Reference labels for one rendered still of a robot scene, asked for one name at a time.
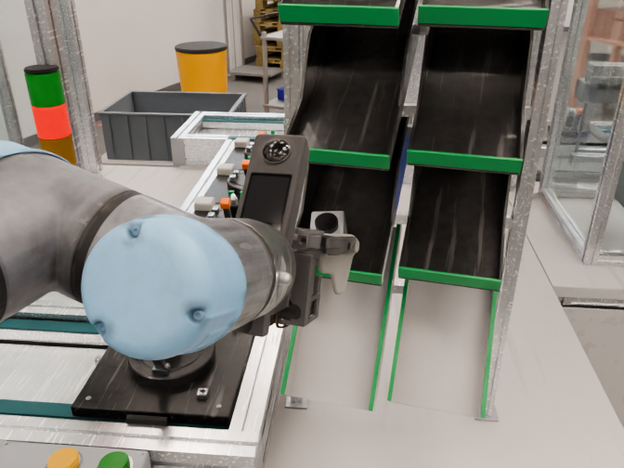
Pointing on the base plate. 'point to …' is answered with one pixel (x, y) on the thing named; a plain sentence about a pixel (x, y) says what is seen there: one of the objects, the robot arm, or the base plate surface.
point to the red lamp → (52, 122)
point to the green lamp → (45, 89)
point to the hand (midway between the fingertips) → (311, 234)
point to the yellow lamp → (63, 147)
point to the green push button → (115, 461)
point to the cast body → (329, 222)
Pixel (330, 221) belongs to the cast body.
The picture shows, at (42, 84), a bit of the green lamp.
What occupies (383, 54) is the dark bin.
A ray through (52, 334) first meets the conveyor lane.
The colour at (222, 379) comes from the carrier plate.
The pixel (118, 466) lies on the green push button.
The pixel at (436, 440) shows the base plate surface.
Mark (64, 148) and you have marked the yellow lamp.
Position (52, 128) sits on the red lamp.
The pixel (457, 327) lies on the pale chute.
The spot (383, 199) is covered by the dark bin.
